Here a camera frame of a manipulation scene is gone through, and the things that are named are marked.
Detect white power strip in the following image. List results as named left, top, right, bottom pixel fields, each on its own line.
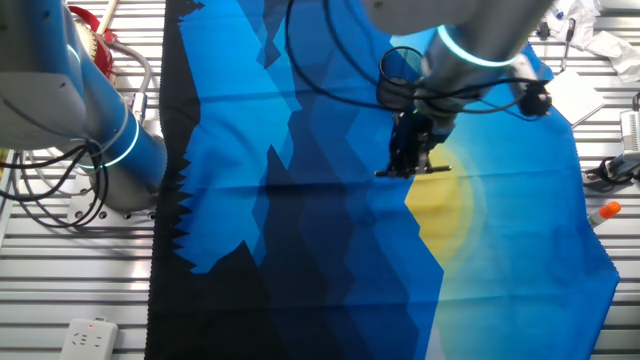
left=58, top=316, right=120, bottom=360

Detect white notebook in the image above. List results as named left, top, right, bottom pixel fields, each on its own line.
left=537, top=68, right=607, bottom=128

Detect blue mountain print cloth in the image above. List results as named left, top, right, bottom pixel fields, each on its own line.
left=144, top=0, right=621, bottom=360

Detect grey ballpoint pen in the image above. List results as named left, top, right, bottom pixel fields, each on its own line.
left=559, top=18, right=577, bottom=74

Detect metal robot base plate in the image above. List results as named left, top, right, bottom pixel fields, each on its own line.
left=67, top=179, right=157, bottom=226

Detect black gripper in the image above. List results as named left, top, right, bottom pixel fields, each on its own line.
left=387, top=112, right=454, bottom=177

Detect orange capped marker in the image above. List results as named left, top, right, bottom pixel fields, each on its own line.
left=587, top=200, right=623, bottom=229

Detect white crumpled tissue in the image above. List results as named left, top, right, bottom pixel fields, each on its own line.
left=544, top=0, right=640, bottom=84

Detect red drum strap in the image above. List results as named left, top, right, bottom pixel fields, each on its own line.
left=67, top=4, right=119, bottom=44

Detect black wrist cable bundle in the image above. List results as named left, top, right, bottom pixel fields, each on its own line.
left=284, top=0, right=551, bottom=121

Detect small silver camera on stand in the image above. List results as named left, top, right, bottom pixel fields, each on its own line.
left=607, top=109, right=640, bottom=176

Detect grey hose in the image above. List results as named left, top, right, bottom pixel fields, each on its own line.
left=102, top=37, right=154, bottom=126

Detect wrist camera with grey mount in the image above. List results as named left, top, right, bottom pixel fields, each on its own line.
left=509, top=52, right=554, bottom=119

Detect red drum with white skin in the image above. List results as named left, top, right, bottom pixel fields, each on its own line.
left=69, top=17, right=117, bottom=84

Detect dark mesh pen holder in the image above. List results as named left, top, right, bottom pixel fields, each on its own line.
left=375, top=45, right=426, bottom=112

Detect black base cable bundle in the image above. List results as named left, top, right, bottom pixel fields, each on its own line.
left=0, top=142, right=109, bottom=231

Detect wooden drumstick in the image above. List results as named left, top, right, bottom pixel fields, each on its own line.
left=96, top=0, right=120, bottom=36

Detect black stand cable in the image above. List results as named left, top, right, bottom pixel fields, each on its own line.
left=582, top=155, right=640, bottom=194

